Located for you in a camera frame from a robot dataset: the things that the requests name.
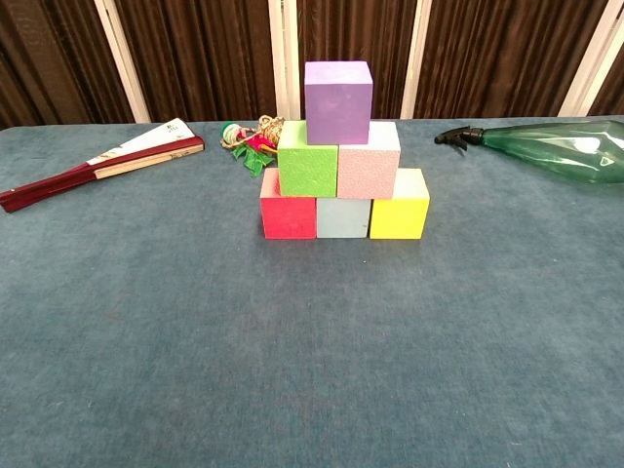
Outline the blue felt table cloth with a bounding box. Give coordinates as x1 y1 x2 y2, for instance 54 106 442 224
0 114 624 468

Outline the white partition frame post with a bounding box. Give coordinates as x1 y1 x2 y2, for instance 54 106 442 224
267 0 306 121
399 0 434 121
94 0 152 124
557 0 624 118

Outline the folded red paper fan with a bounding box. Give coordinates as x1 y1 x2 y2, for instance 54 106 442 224
0 118 206 215

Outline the purple foam cube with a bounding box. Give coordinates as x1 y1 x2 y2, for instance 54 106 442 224
303 60 374 146

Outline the red foam cube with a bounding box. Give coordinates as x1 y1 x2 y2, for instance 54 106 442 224
259 167 318 241

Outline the yellow foam cube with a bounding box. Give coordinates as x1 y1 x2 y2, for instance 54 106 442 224
369 168 431 241

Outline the pink foam cube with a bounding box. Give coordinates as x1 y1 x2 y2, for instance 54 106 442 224
336 121 403 200

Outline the light blue foam cube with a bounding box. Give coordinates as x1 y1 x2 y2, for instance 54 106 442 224
315 196 372 240

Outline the dark brown curtain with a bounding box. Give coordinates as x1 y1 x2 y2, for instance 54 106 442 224
0 0 624 129

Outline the colourful feather toy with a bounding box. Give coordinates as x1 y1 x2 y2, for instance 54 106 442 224
219 121 282 179

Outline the green foam cube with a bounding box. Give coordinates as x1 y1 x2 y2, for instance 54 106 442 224
276 120 341 199

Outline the green plastic spray bottle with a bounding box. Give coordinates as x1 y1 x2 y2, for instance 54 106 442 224
433 119 624 186

